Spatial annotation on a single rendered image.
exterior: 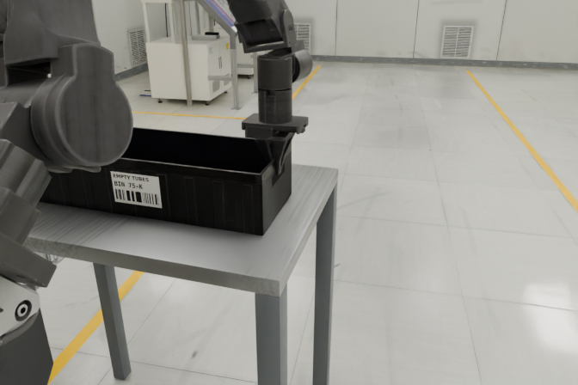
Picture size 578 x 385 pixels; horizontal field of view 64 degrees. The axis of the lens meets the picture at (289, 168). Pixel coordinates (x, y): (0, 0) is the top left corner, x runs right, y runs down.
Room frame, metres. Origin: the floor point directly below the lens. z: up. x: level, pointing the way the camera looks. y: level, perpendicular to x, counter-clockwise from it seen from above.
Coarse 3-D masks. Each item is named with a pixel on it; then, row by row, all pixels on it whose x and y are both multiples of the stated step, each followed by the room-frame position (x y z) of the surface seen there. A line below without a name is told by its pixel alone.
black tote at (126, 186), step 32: (128, 160) 0.75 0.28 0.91; (160, 160) 0.92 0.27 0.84; (192, 160) 0.90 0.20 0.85; (224, 160) 0.88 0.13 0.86; (256, 160) 0.86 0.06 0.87; (288, 160) 0.82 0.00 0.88; (64, 192) 0.79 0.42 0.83; (96, 192) 0.77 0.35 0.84; (128, 192) 0.75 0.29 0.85; (160, 192) 0.73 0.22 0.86; (192, 192) 0.72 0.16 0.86; (224, 192) 0.70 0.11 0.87; (256, 192) 0.68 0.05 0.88; (288, 192) 0.82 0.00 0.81; (192, 224) 0.72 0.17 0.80; (224, 224) 0.70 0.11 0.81; (256, 224) 0.68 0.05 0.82
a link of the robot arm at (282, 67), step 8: (264, 56) 0.75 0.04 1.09; (272, 56) 0.75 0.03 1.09; (280, 56) 0.75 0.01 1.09; (288, 56) 0.77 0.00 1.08; (264, 64) 0.74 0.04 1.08; (272, 64) 0.73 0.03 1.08; (280, 64) 0.74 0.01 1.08; (288, 64) 0.75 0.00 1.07; (264, 72) 0.74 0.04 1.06; (272, 72) 0.73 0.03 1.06; (280, 72) 0.74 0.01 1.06; (288, 72) 0.75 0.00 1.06; (264, 80) 0.74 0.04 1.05; (272, 80) 0.73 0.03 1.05; (280, 80) 0.74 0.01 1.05; (288, 80) 0.75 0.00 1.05; (264, 88) 0.74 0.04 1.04; (272, 88) 0.73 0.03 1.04; (280, 88) 0.74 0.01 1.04; (288, 88) 0.75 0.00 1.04
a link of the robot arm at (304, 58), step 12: (288, 12) 0.76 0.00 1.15; (288, 24) 0.75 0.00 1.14; (240, 36) 0.77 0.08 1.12; (288, 36) 0.74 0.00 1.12; (252, 48) 0.76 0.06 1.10; (264, 48) 0.75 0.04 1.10; (276, 48) 0.74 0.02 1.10; (288, 48) 0.80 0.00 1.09; (300, 48) 0.83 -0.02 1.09; (300, 60) 0.80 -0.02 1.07; (300, 72) 0.79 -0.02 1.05
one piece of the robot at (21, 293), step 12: (0, 276) 0.28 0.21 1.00; (0, 288) 0.28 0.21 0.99; (12, 288) 0.28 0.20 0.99; (24, 288) 0.29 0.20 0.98; (0, 300) 0.27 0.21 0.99; (12, 300) 0.28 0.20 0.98; (24, 300) 0.30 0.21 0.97; (36, 300) 0.30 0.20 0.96; (0, 312) 0.27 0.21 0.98; (12, 312) 0.28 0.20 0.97; (24, 312) 0.29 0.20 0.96; (0, 324) 0.27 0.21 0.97; (12, 324) 0.28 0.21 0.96
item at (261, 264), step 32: (320, 192) 0.85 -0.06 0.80; (64, 224) 0.72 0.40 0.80; (96, 224) 0.72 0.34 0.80; (128, 224) 0.72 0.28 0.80; (160, 224) 0.72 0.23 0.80; (288, 224) 0.72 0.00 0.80; (320, 224) 0.96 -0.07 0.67; (64, 256) 0.66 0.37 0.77; (96, 256) 0.64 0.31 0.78; (128, 256) 0.63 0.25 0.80; (160, 256) 0.62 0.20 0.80; (192, 256) 0.62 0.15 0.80; (224, 256) 0.62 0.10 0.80; (256, 256) 0.62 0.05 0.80; (288, 256) 0.62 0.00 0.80; (320, 256) 0.96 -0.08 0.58; (256, 288) 0.57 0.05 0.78; (320, 288) 0.96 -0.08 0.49; (256, 320) 0.57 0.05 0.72; (320, 320) 0.96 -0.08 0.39; (256, 352) 0.57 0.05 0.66; (320, 352) 0.96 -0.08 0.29; (320, 384) 0.95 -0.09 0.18
